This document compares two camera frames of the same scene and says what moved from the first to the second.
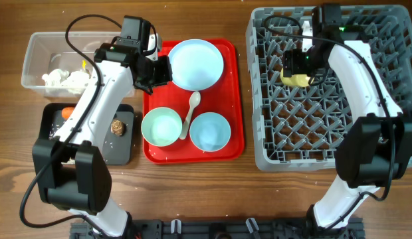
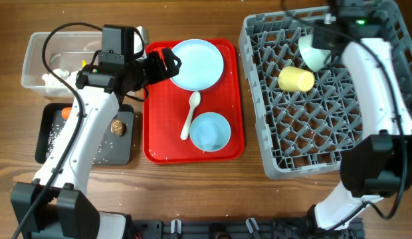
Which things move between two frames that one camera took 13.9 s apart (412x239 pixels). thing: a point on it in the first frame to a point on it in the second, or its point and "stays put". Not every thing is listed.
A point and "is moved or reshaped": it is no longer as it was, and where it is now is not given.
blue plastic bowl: (210, 131) stays put
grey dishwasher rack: (299, 128) stays put
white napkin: (55, 78) stays put
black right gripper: (292, 63) to (318, 39)
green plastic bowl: (161, 127) is moved or reshaped
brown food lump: (118, 128) stays put
